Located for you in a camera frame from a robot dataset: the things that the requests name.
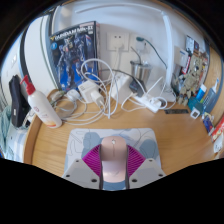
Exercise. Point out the white bottle with red pump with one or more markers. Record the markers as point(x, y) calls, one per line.
point(41, 106)

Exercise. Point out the pink computer mouse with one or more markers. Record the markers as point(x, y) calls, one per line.
point(114, 160)

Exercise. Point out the steel cup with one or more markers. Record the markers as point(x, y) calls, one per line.
point(140, 71)

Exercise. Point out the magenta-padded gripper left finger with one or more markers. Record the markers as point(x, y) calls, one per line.
point(90, 161)

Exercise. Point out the blue tissue pack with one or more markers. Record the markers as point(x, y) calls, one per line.
point(208, 123)

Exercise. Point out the colourful printed box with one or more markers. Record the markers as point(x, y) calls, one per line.
point(190, 45)

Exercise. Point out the white wall socket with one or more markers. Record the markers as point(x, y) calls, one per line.
point(118, 41)

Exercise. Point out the white power strip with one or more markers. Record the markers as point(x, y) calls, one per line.
point(148, 103)

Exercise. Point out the black ruler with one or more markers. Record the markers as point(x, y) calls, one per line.
point(176, 111)

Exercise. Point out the black bag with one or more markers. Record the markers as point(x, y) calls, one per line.
point(18, 100)

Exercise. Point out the white charger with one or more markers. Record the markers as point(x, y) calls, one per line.
point(88, 91)

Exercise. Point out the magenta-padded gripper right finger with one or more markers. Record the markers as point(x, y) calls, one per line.
point(138, 161)

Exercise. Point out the white adapter block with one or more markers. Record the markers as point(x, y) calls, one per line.
point(121, 88)

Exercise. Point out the blue robot model kit box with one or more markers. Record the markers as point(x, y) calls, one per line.
point(73, 55)

